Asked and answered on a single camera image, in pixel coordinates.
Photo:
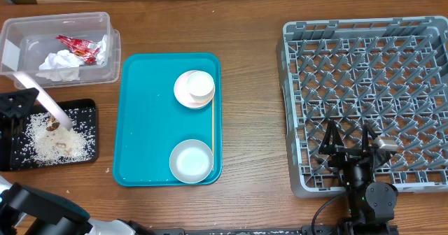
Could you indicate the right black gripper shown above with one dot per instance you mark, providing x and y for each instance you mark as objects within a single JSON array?
[{"x": 344, "y": 154}]

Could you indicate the brown food scrap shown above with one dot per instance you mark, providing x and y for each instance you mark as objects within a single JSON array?
[{"x": 52, "y": 124}]

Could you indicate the large pink plate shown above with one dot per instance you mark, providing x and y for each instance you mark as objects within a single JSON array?
[{"x": 45, "y": 100}]

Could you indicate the white napkin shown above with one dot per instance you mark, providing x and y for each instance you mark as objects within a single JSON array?
[{"x": 60, "y": 66}]

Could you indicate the red snack wrapper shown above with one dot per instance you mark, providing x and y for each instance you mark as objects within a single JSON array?
[{"x": 88, "y": 51}]

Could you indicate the grey bowl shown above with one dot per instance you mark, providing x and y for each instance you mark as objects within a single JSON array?
[{"x": 191, "y": 161}]

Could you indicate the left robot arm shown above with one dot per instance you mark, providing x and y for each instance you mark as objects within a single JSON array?
[{"x": 54, "y": 215}]

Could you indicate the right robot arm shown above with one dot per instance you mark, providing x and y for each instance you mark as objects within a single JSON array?
[{"x": 371, "y": 203}]

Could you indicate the grey dishwasher rack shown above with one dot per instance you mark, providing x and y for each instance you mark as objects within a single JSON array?
[{"x": 390, "y": 73}]

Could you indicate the clear plastic waste bin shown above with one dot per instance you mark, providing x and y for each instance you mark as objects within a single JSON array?
[{"x": 27, "y": 41}]

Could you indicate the black rectangular tray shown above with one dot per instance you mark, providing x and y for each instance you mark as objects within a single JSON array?
[{"x": 87, "y": 105}]

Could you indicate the spilled rice pile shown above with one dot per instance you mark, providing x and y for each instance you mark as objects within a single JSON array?
[{"x": 36, "y": 147}]

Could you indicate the teal serving tray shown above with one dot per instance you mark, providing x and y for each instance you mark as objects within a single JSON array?
[{"x": 151, "y": 122}]

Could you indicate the wooden chopstick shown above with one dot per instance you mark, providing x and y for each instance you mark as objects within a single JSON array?
[{"x": 212, "y": 132}]

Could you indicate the white cup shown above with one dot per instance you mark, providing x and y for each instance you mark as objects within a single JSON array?
[{"x": 200, "y": 85}]

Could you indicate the small pink saucer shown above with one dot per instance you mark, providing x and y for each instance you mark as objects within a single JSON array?
[{"x": 182, "y": 95}]

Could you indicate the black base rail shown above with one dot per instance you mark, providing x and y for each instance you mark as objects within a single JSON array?
[{"x": 304, "y": 230}]

